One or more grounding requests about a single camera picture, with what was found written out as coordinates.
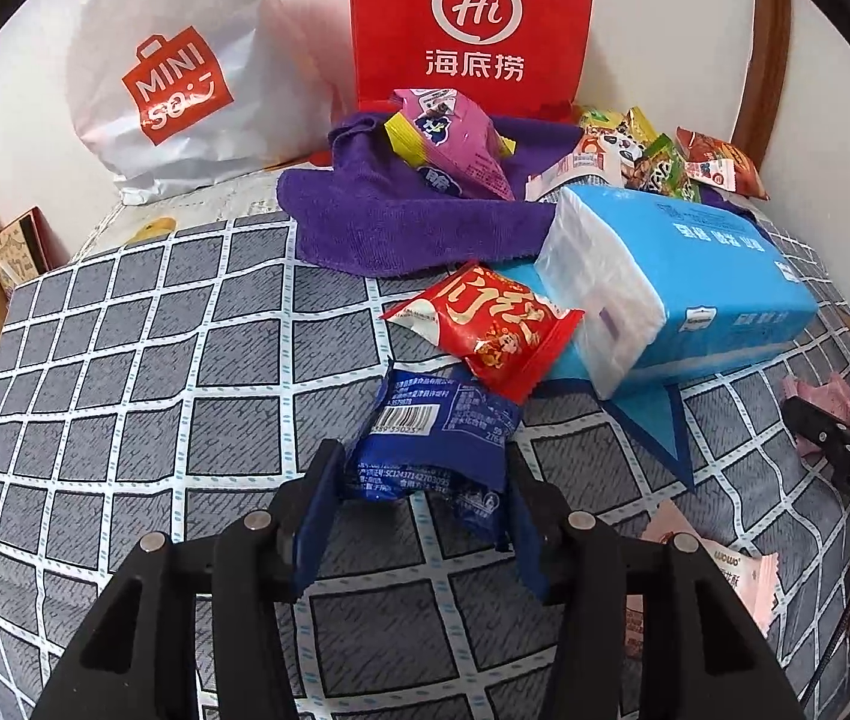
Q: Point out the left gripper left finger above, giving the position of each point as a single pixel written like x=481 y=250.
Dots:
x=134 y=655

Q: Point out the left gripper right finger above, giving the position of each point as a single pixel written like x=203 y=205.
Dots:
x=702 y=653

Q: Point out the pink pastry packet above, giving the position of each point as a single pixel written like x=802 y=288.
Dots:
x=833 y=397
x=753 y=578

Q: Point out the blue snack packet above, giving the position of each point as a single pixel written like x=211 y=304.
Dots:
x=439 y=435

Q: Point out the green snack packet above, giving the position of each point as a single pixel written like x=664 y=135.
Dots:
x=663 y=170

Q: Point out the pink panda snack packet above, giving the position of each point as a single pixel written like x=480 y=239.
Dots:
x=619 y=140

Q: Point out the red white fruit snack packet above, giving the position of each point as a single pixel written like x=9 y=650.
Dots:
x=592 y=162

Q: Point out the magenta snack packet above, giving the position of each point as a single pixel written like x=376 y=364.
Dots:
x=451 y=143

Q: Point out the yellow snack packet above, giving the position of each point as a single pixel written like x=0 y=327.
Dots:
x=639 y=127

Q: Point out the grey checkered bedsheet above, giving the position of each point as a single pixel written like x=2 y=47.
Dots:
x=173 y=386

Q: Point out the blue tissue pack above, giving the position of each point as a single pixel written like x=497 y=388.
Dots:
x=672 y=291

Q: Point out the red orange snack bag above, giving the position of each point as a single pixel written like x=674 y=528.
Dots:
x=720 y=164

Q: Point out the yellow plush toy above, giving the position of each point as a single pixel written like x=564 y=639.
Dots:
x=154 y=230

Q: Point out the patterned book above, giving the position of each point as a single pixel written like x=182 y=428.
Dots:
x=23 y=255

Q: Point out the yellow chips bag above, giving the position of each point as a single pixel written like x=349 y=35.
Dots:
x=602 y=120

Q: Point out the purple towel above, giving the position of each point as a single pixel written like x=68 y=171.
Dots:
x=372 y=215

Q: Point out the red Haidilao paper bag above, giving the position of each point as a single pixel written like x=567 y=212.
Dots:
x=521 y=58

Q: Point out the white Miniso plastic bag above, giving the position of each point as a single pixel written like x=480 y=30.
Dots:
x=175 y=95

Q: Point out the brown wooden door frame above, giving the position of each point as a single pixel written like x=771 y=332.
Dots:
x=765 y=77

